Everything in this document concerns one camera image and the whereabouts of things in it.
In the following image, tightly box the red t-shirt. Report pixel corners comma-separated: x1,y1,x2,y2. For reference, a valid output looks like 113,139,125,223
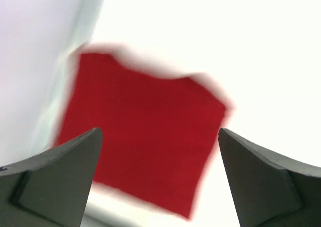
55,46,233,219

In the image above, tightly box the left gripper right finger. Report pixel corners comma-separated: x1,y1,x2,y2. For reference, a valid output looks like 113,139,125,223
218,129,320,227

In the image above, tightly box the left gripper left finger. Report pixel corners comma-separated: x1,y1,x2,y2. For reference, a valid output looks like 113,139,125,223
1,128,103,227

